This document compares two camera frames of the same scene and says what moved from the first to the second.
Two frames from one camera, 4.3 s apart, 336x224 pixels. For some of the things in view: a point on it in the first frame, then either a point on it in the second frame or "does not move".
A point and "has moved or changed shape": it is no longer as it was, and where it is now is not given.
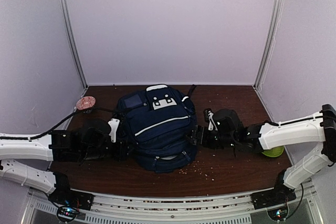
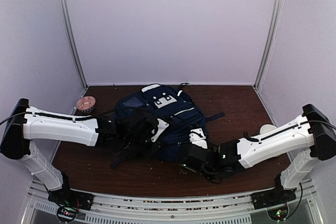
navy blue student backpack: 159,119 has moved or changed shape
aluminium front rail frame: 235,209 does not move
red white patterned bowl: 85,102 does not move
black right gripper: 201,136 to 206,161
